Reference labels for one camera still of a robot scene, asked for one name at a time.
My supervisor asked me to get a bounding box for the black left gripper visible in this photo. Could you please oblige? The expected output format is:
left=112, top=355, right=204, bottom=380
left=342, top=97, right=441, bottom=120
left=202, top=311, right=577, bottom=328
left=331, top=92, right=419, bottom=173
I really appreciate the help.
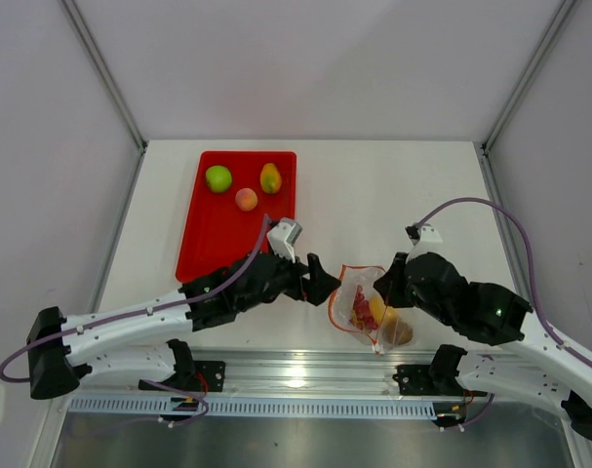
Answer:
left=237, top=244, right=339, bottom=313

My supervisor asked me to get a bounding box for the clear zip top bag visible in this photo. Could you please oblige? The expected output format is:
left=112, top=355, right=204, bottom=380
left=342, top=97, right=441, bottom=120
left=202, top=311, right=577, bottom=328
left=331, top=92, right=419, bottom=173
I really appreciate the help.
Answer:
left=328, top=265, right=414, bottom=355

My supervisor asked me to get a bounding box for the orange yellow fruit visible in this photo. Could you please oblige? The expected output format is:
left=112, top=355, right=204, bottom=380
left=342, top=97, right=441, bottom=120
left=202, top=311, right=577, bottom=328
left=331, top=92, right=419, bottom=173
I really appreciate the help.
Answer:
left=369, top=295, right=399, bottom=331

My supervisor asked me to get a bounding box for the red grape bunch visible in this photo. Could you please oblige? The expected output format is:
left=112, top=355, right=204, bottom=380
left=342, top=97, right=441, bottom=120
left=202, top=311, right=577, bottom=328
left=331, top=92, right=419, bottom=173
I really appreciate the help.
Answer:
left=349, top=285, right=372, bottom=332

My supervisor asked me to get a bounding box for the brown kiwi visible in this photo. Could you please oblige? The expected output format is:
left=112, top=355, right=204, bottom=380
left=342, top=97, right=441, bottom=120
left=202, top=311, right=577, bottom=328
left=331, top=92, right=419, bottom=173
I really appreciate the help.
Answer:
left=381, top=320, right=414, bottom=346

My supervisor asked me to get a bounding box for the pink peach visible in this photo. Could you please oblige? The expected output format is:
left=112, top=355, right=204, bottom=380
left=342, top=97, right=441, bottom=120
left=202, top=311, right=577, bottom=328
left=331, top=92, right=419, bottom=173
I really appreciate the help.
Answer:
left=235, top=187, right=258, bottom=212

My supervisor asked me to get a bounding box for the red plastic tray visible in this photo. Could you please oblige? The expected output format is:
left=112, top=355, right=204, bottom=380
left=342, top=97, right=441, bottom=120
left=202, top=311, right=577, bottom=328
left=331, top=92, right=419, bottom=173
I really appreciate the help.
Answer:
left=176, top=151, right=296, bottom=283

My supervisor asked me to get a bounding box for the yellow green mango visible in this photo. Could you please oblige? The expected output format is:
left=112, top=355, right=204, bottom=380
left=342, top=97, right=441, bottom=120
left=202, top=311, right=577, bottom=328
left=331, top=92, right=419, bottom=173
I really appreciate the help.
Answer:
left=259, top=163, right=282, bottom=195

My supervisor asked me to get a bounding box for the green apple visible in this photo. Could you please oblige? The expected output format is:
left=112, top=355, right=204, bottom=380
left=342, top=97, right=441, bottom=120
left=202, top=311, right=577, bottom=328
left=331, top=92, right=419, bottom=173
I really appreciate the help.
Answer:
left=205, top=165, right=232, bottom=193

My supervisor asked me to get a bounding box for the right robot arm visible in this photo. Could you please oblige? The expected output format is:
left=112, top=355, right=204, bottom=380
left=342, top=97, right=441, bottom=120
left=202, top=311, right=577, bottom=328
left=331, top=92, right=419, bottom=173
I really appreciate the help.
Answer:
left=374, top=253, right=592, bottom=442

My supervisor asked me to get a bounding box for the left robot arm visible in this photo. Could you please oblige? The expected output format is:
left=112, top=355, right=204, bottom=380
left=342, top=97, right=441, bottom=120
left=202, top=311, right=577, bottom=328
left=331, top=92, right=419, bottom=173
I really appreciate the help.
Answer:
left=26, top=253, right=341, bottom=401

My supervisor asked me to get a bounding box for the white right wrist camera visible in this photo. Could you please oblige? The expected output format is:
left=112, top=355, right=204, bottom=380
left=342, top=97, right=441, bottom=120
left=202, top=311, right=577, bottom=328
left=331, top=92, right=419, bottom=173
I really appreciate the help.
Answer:
left=406, top=223, right=443, bottom=261

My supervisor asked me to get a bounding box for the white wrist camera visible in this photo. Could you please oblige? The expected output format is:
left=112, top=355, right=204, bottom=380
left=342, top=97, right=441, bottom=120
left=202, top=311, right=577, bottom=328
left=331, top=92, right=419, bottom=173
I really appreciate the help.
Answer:
left=266, top=217, right=302, bottom=263
left=406, top=223, right=443, bottom=261

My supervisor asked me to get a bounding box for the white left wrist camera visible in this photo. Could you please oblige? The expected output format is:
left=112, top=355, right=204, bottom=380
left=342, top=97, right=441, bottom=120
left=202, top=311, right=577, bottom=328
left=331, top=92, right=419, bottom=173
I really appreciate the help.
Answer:
left=266, top=217, right=302, bottom=263

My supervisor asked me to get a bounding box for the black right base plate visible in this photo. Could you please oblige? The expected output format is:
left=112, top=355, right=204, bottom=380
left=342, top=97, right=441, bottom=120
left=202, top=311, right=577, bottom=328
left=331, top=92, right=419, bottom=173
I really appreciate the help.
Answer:
left=392, top=362, right=487, bottom=397

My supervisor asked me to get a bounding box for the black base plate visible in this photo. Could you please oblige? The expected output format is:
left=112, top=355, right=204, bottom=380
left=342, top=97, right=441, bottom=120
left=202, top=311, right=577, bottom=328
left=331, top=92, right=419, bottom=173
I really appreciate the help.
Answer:
left=392, top=362, right=487, bottom=397
left=153, top=361, right=226, bottom=393

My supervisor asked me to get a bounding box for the aluminium front rail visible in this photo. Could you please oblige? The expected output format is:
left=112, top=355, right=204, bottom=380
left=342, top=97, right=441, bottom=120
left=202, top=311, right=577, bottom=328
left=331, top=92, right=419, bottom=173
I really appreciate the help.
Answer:
left=49, top=348, right=580, bottom=402

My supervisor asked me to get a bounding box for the right aluminium frame post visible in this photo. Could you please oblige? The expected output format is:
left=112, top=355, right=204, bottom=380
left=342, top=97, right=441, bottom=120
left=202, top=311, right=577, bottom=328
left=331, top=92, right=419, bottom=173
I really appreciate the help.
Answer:
left=480, top=0, right=582, bottom=152

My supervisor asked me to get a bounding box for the aluminium frame post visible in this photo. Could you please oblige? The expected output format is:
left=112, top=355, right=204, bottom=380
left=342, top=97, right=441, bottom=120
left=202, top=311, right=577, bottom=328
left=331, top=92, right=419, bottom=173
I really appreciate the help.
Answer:
left=59, top=0, right=147, bottom=150
left=480, top=0, right=582, bottom=152

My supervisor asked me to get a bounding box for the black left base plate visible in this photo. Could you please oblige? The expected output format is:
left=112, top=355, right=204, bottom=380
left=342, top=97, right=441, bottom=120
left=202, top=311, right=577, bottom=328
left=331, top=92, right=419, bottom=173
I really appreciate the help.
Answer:
left=153, top=361, right=226, bottom=393

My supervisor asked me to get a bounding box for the white slotted cable duct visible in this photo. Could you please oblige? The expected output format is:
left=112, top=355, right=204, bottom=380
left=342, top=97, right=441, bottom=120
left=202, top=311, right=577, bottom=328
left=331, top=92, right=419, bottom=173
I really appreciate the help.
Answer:
left=68, top=394, right=437, bottom=420

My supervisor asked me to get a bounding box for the left aluminium frame post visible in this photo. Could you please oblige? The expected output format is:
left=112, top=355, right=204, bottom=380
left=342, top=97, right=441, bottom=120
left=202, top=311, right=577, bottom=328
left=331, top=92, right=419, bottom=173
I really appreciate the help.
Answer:
left=59, top=0, right=147, bottom=150

